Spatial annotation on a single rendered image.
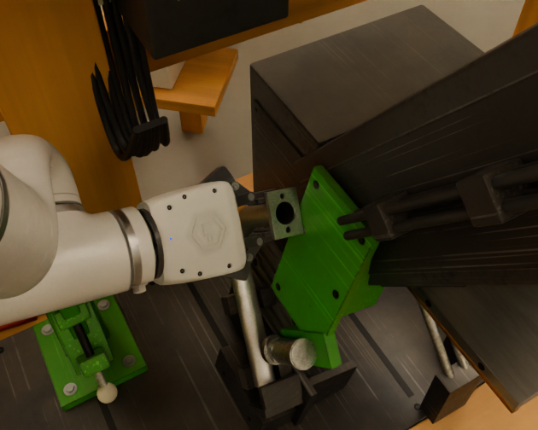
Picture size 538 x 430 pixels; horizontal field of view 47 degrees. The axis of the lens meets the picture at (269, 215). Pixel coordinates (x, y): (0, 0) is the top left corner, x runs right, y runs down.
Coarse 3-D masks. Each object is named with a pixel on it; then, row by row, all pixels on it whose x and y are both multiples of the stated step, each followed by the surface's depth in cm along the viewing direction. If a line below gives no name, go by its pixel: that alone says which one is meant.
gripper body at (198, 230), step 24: (168, 192) 65; (192, 192) 65; (216, 192) 66; (144, 216) 63; (168, 216) 63; (192, 216) 64; (216, 216) 66; (168, 240) 63; (192, 240) 64; (216, 240) 66; (240, 240) 67; (168, 264) 63; (192, 264) 64; (216, 264) 66; (240, 264) 67
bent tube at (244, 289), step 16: (272, 192) 70; (288, 192) 71; (256, 208) 74; (272, 208) 70; (288, 208) 72; (256, 224) 75; (272, 224) 70; (288, 224) 71; (240, 288) 82; (240, 304) 82; (256, 304) 83; (240, 320) 83; (256, 320) 82; (256, 336) 82; (256, 352) 82; (256, 368) 82; (272, 368) 83; (256, 384) 82
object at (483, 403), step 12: (480, 396) 90; (492, 396) 90; (468, 408) 89; (480, 408) 89; (492, 408) 89; (504, 408) 89; (528, 408) 89; (444, 420) 88; (456, 420) 88; (468, 420) 88; (480, 420) 88; (492, 420) 88; (504, 420) 88; (516, 420) 88; (528, 420) 88
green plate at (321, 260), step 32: (320, 192) 67; (320, 224) 69; (352, 224) 64; (288, 256) 76; (320, 256) 70; (352, 256) 65; (288, 288) 78; (320, 288) 71; (352, 288) 67; (320, 320) 73
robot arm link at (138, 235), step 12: (120, 216) 61; (132, 216) 61; (132, 228) 60; (144, 228) 61; (132, 240) 60; (144, 240) 60; (132, 252) 60; (144, 252) 60; (132, 264) 60; (144, 264) 60; (132, 276) 60; (144, 276) 61; (132, 288) 63; (144, 288) 63
